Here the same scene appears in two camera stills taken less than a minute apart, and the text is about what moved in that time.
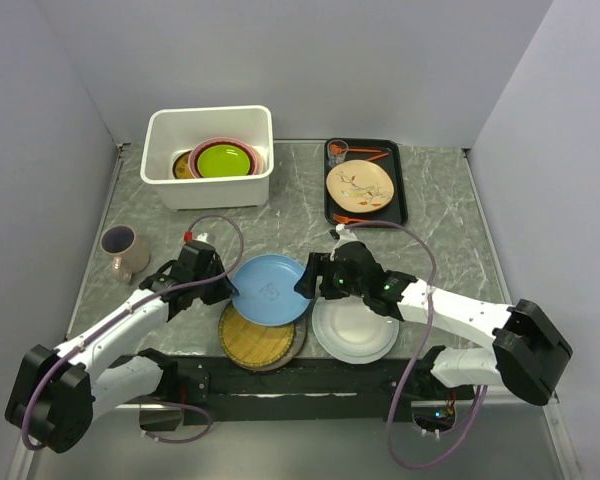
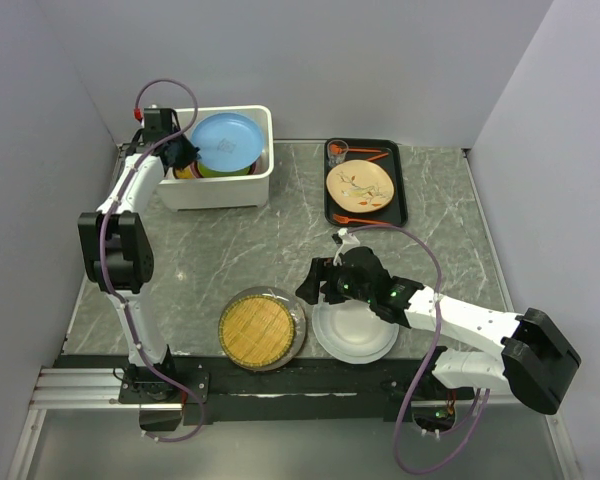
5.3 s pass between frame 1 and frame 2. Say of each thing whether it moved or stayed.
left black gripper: moved
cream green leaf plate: stayed
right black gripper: stayed
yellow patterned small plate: stayed
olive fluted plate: stayed
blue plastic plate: moved
